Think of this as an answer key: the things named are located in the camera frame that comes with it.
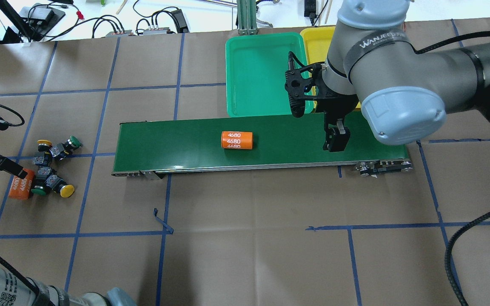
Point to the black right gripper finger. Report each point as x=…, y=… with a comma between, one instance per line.
x=336, y=137

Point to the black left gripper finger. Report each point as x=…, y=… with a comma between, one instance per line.
x=11, y=167

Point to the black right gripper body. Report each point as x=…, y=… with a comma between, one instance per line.
x=334, y=114

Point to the orange 4680 cylinder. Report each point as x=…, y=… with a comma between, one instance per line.
x=20, y=189
x=238, y=140

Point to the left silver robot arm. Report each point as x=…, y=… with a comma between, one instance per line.
x=18, y=290

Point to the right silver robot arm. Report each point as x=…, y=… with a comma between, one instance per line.
x=405, y=94

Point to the yellow push button far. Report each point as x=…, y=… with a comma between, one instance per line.
x=44, y=146

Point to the yellow push button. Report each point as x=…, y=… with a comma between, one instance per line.
x=44, y=146
x=60, y=186

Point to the green push button near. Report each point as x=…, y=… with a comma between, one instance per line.
x=39, y=186

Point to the green push button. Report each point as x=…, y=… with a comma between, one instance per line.
x=39, y=186
x=64, y=149

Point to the yellow plastic tray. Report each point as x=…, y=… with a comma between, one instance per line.
x=317, y=41

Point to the yellow push button near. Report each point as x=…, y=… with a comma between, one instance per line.
x=60, y=186

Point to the green push button far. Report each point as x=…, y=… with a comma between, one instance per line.
x=64, y=149

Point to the green plastic tray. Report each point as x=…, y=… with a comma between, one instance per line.
x=255, y=73

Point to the black power adapter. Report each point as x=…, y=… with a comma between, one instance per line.
x=41, y=16

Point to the green conveyor belt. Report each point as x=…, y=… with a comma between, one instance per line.
x=153, y=149

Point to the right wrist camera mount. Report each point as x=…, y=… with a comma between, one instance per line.
x=303, y=83

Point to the push button switch block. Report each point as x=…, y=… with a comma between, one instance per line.
x=42, y=159

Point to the aluminium frame post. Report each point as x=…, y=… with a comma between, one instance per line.
x=246, y=17

